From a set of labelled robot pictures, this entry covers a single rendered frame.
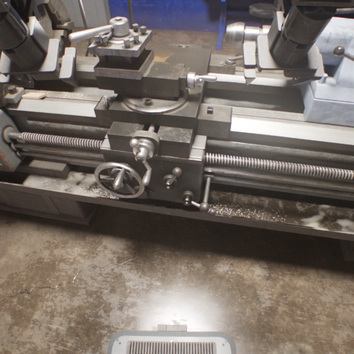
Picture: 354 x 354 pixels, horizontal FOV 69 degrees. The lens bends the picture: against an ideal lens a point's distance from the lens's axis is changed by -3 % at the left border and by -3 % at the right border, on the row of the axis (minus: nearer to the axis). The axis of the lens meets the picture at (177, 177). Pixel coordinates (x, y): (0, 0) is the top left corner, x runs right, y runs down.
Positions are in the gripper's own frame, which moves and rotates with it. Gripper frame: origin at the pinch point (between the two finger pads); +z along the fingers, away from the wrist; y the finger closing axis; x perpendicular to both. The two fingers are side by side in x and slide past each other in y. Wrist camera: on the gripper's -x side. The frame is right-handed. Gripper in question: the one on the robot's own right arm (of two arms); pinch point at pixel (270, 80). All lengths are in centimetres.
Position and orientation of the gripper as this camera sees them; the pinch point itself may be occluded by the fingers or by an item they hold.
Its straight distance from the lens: 59.8
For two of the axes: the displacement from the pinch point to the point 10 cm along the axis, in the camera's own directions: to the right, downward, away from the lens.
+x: 0.0, 9.8, -1.9
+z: 0.2, 1.9, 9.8
